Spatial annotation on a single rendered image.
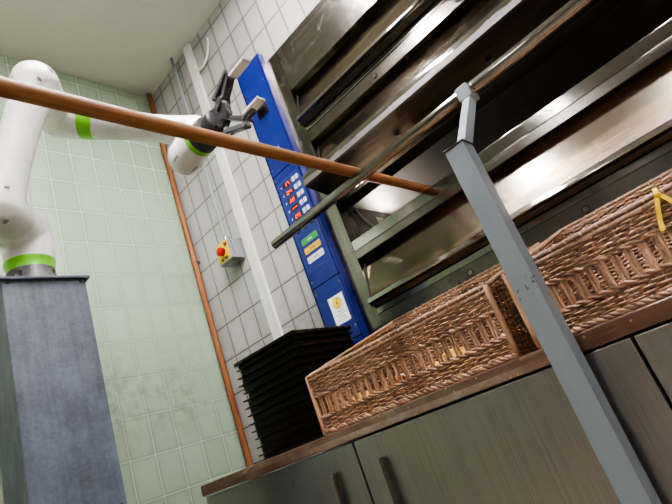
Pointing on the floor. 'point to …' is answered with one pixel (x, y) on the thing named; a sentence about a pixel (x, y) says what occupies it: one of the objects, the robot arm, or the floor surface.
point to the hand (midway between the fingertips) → (251, 81)
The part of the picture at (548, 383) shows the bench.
